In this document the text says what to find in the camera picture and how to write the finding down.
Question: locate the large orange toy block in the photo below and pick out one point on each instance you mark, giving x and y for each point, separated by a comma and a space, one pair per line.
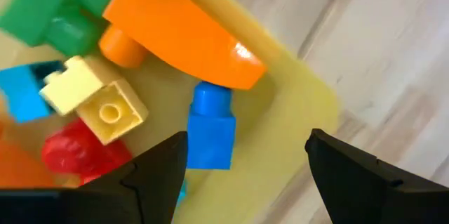
175, 27

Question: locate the yellow translucent bin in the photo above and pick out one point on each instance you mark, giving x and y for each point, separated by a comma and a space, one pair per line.
280, 129

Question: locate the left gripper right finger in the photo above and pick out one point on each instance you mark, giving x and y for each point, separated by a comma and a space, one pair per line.
368, 196

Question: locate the light blue small brick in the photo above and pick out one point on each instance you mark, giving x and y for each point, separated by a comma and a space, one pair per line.
21, 94

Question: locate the blue toy block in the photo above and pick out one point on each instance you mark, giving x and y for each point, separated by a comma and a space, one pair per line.
210, 139

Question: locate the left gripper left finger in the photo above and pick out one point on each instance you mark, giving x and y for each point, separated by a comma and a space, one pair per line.
122, 196

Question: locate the green toy block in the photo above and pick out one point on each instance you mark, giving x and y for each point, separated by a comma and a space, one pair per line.
31, 6

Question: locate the pale yellow brick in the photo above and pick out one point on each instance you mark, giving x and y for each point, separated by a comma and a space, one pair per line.
73, 87

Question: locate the large red toy block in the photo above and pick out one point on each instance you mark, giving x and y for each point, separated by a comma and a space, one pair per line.
77, 150

